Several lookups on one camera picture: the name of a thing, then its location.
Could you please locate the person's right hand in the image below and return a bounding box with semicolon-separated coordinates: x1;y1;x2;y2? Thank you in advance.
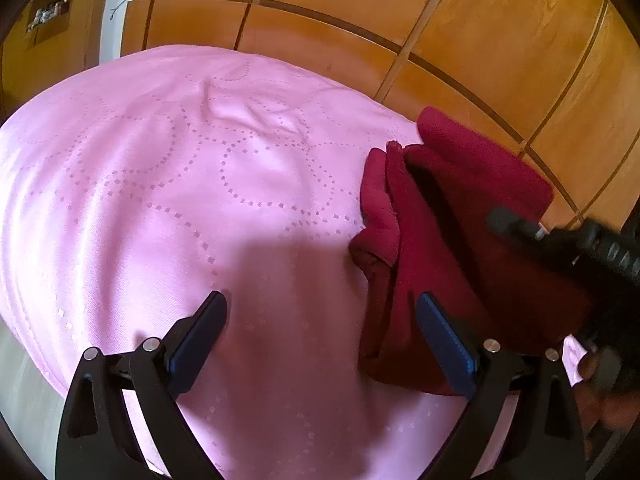
575;350;628;431

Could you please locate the maroon embroidered knit shirt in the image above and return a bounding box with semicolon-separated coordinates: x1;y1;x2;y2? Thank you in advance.
349;106;597;397

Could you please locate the wooden bookshelf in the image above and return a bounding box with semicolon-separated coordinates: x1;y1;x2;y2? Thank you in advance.
0;0;110;108

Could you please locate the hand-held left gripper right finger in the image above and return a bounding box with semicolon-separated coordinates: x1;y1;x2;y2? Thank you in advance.
416;292;586;480

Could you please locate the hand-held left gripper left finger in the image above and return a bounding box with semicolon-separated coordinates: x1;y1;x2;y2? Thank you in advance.
56;290;229;480

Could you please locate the wooden wardrobe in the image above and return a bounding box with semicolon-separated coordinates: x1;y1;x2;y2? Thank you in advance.
119;0;640;243

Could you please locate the pink dotted blanket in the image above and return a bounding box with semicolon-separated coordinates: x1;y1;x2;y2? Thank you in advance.
0;45;593;480

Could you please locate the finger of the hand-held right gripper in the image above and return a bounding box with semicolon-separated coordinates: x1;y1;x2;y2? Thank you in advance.
487;207;552;242

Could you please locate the thin wall cable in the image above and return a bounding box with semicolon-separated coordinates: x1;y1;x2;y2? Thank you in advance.
110;0;147;20

